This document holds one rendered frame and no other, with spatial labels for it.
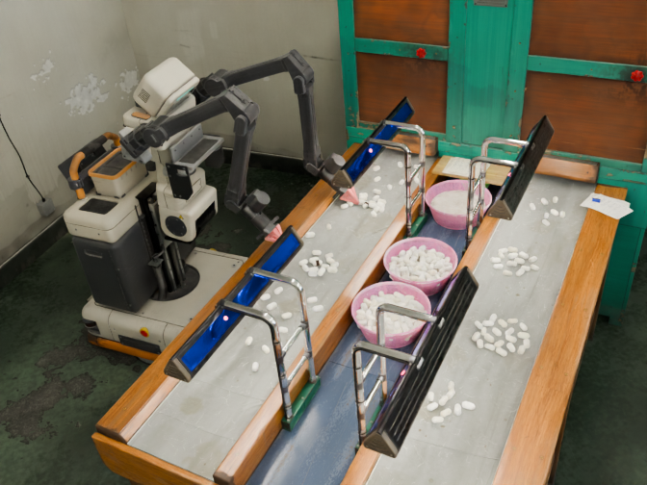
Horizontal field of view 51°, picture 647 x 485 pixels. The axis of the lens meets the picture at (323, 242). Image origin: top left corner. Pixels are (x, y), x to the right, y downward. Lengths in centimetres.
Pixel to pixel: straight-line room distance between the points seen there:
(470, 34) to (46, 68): 243
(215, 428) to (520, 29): 182
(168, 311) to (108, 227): 52
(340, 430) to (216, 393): 40
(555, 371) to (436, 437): 42
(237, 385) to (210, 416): 13
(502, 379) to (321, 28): 251
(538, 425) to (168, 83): 171
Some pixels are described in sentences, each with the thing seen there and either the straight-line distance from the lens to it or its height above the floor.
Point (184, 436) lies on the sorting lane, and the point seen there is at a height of 74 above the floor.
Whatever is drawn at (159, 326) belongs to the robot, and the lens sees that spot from 316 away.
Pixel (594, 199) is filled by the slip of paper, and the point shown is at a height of 77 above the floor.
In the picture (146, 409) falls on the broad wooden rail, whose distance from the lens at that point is 217.
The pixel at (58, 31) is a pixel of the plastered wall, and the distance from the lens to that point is 433.
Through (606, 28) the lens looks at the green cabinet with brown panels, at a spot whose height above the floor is 139.
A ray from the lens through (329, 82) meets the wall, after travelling 418.
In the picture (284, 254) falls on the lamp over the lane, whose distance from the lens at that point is 208.
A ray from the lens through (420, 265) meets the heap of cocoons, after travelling 254.
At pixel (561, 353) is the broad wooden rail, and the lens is 223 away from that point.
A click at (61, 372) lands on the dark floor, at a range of 354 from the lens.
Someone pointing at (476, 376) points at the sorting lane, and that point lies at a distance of 215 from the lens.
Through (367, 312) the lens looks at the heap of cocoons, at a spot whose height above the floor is 74.
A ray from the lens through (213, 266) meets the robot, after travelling 341.
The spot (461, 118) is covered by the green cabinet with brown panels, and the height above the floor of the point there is 96.
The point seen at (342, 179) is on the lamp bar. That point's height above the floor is 108.
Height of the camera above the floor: 233
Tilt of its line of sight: 36 degrees down
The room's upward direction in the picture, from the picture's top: 6 degrees counter-clockwise
